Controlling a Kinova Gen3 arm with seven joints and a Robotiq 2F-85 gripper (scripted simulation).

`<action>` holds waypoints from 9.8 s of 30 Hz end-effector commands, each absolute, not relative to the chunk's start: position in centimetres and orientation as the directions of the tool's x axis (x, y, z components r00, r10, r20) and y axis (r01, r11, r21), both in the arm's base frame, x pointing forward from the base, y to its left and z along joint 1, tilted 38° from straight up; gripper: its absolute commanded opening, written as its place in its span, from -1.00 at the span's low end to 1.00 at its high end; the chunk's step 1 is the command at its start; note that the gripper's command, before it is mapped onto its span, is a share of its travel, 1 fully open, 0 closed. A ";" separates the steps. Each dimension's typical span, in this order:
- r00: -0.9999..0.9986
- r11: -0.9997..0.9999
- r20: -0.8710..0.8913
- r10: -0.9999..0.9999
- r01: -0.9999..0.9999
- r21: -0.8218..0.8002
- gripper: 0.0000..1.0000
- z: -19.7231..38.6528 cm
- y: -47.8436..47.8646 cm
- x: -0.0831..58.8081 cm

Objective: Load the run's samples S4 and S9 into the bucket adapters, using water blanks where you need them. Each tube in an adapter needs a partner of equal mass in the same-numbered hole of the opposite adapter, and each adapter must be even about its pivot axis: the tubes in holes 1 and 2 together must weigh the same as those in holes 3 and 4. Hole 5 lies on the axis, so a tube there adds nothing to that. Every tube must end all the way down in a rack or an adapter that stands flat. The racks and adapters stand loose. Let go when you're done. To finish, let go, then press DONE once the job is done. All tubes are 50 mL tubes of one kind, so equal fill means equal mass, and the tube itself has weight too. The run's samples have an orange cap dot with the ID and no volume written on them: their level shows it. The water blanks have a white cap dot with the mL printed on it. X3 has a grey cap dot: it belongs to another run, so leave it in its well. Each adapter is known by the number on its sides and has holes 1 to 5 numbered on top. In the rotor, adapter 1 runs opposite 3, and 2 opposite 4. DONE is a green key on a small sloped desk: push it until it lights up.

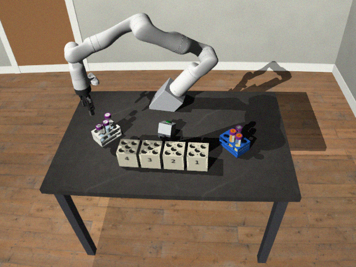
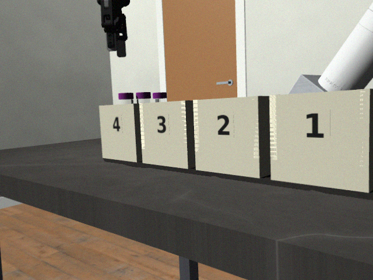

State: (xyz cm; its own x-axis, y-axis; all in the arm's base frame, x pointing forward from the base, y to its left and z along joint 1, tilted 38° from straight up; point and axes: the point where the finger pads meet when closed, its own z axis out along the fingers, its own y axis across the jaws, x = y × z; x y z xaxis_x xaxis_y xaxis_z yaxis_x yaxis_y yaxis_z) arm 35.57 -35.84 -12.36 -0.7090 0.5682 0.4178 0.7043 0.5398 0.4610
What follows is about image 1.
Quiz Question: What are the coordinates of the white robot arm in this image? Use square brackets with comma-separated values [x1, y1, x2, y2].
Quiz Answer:
[64, 13, 219, 97]

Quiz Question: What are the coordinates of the beige block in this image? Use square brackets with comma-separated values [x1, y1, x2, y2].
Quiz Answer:
[139, 140, 164, 169]
[116, 139, 141, 167]
[162, 141, 186, 170]
[186, 142, 209, 171]

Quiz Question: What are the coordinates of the blue tube rack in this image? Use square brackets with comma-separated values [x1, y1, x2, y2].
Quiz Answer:
[219, 130, 250, 158]

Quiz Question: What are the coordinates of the white tube rack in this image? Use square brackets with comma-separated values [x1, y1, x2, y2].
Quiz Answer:
[91, 121, 122, 147]

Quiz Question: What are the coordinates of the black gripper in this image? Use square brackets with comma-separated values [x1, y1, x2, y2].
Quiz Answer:
[75, 85, 95, 116]

